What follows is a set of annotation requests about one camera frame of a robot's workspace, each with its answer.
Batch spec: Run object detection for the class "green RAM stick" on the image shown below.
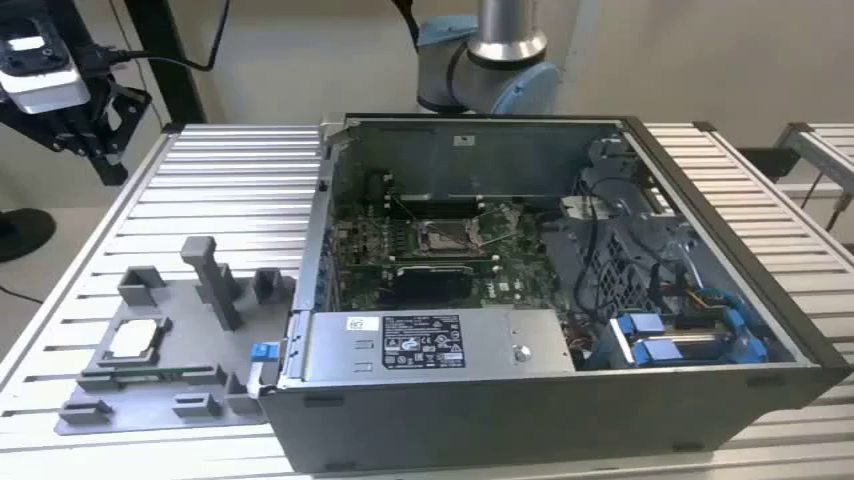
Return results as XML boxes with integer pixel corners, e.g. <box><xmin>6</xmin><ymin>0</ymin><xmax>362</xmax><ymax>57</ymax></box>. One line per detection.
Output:
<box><xmin>81</xmin><ymin>365</ymin><xmax>219</xmax><ymax>380</ymax></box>

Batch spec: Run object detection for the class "CPU socket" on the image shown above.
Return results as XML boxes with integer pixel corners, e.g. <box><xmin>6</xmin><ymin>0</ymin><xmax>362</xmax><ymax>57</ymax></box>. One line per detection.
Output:
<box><xmin>416</xmin><ymin>217</ymin><xmax>484</xmax><ymax>254</ymax></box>

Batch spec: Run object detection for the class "silver power supply unit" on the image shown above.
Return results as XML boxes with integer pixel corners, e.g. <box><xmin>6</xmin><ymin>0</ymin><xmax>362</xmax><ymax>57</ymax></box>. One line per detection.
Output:
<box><xmin>303</xmin><ymin>308</ymin><xmax>580</xmax><ymax>384</ymax></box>

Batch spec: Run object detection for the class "green motherboard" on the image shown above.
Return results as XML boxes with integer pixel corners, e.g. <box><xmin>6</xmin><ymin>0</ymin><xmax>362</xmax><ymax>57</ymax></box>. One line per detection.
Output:
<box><xmin>330</xmin><ymin>193</ymin><xmax>570</xmax><ymax>311</ymax></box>

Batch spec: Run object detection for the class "silver square CPU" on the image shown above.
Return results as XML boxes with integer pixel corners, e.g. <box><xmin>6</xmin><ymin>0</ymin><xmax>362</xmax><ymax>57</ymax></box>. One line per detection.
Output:
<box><xmin>106</xmin><ymin>319</ymin><xmax>166</xmax><ymax>361</ymax></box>

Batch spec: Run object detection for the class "metal socket cover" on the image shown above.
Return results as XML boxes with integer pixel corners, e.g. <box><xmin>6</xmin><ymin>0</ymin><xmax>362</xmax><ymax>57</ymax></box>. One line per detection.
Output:
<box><xmin>474</xmin><ymin>204</ymin><xmax>529</xmax><ymax>247</ymax></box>

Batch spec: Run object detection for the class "blue disk carrier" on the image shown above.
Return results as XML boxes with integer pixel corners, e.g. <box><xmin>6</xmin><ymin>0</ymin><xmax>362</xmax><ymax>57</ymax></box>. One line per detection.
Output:
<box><xmin>610</xmin><ymin>308</ymin><xmax>748</xmax><ymax>335</ymax></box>
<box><xmin>626</xmin><ymin>333</ymin><xmax>771</xmax><ymax>367</ymax></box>

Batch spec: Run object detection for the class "black round stand base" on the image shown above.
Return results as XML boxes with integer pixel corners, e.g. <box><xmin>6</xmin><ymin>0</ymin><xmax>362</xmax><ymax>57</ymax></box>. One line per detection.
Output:
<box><xmin>0</xmin><ymin>207</ymin><xmax>58</xmax><ymax>264</ymax></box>

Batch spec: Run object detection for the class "black heatsink block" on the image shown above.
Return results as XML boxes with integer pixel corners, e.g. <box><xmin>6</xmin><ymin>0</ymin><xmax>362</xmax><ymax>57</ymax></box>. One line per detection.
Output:
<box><xmin>393</xmin><ymin>264</ymin><xmax>477</xmax><ymax>307</ymax></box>

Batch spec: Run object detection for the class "grey plastic parts rack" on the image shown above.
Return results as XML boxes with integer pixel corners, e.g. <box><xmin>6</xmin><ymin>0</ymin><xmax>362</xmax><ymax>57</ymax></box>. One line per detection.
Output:
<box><xmin>53</xmin><ymin>235</ymin><xmax>299</xmax><ymax>437</ymax></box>

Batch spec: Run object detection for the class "black camera cable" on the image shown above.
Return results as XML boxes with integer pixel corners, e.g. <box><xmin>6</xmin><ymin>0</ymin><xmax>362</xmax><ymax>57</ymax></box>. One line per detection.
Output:
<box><xmin>85</xmin><ymin>0</ymin><xmax>233</xmax><ymax>72</ymax></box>

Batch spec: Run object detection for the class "black RAM slot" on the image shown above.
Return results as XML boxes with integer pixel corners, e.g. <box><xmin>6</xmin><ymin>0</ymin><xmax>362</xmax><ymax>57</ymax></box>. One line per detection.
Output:
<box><xmin>392</xmin><ymin>252</ymin><xmax>501</xmax><ymax>265</ymax></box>
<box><xmin>386</xmin><ymin>193</ymin><xmax>486</xmax><ymax>211</ymax></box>

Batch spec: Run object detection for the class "thin metal locking lever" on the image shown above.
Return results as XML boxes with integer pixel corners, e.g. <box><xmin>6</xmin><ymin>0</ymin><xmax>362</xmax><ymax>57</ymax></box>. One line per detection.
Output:
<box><xmin>392</xmin><ymin>193</ymin><xmax>433</xmax><ymax>229</ymax></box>

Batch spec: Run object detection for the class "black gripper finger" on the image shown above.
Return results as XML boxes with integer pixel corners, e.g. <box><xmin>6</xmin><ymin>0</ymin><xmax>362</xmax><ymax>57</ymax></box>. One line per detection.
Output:
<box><xmin>0</xmin><ymin>105</ymin><xmax>89</xmax><ymax>159</ymax></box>
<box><xmin>93</xmin><ymin>83</ymin><xmax>154</xmax><ymax>187</ymax></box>

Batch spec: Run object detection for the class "black wire in case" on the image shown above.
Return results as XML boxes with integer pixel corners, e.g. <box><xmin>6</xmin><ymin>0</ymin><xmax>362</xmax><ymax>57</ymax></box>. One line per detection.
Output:
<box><xmin>577</xmin><ymin>177</ymin><xmax>676</xmax><ymax>314</ymax></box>

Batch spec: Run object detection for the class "grey metal drive cage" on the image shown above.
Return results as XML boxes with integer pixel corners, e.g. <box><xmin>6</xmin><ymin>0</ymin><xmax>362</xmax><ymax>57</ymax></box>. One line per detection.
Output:
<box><xmin>544</xmin><ymin>134</ymin><xmax>796</xmax><ymax>371</ymax></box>

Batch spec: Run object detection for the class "neighbouring metal slat table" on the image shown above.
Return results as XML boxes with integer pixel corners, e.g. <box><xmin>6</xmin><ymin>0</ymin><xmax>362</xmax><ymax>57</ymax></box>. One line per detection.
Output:
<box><xmin>773</xmin><ymin>121</ymin><xmax>854</xmax><ymax>201</ymax></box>

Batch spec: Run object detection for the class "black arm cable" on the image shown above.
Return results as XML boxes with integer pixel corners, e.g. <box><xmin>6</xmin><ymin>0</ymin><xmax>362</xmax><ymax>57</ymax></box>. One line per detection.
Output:
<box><xmin>390</xmin><ymin>0</ymin><xmax>428</xmax><ymax>49</ymax></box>

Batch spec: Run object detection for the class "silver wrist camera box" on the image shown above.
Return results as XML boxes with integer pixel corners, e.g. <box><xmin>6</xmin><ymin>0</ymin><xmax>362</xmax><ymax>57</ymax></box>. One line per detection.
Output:
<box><xmin>0</xmin><ymin>17</ymin><xmax>93</xmax><ymax>116</ymax></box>

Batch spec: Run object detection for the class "black table bracket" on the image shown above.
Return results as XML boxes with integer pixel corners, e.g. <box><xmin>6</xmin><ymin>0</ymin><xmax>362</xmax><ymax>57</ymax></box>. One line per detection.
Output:
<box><xmin>736</xmin><ymin>146</ymin><xmax>803</xmax><ymax>182</ymax></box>

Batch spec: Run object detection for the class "black stand post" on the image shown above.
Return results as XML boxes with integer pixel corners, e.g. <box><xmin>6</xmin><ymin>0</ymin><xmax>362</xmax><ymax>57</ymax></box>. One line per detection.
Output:
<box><xmin>123</xmin><ymin>0</ymin><xmax>210</xmax><ymax>126</ymax></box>

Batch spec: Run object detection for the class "open grey PC case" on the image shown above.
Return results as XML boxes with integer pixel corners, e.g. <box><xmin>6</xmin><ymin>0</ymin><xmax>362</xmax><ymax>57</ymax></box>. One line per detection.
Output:
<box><xmin>257</xmin><ymin>112</ymin><xmax>854</xmax><ymax>474</ymax></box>

